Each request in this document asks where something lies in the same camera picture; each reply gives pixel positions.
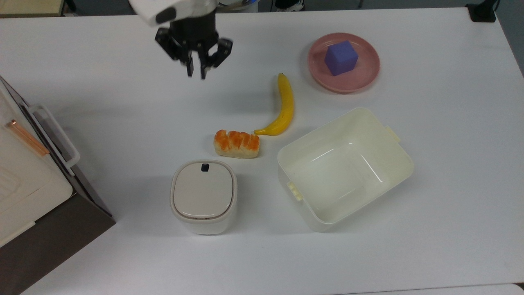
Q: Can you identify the white lidded bin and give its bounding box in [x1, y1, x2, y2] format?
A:
[170, 159, 238, 236]

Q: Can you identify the pink plate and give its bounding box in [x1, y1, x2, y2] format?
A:
[307, 32, 381, 94]

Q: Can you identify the black white shoe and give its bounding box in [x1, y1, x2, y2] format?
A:
[273, 0, 306, 12]

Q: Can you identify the purple cube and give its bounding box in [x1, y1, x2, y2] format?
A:
[324, 40, 359, 77]

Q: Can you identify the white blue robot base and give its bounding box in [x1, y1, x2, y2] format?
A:
[217, 0, 259, 13]

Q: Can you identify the orange glazed bread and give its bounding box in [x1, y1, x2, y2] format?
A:
[213, 129, 261, 159]

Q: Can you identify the light wooden table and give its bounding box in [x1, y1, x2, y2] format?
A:
[0, 0, 68, 18]

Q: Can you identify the cream plastic container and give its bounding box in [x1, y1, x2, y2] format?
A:
[277, 107, 414, 233]

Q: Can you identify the yellow banana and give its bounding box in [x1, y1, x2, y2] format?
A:
[253, 73, 295, 137]

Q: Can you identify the white drawer handle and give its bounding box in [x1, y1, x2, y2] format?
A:
[20, 104, 81, 177]

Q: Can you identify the brown wooden drawer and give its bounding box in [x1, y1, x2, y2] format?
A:
[0, 75, 114, 218]

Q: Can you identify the copper bar handle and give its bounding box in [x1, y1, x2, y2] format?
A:
[5, 119, 50, 158]

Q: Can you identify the dark brown cabinet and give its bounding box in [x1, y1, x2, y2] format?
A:
[0, 193, 117, 295]

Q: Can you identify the black table clamp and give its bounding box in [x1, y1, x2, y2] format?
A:
[465, 0, 501, 23]

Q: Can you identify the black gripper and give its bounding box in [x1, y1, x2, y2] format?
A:
[154, 16, 234, 80]

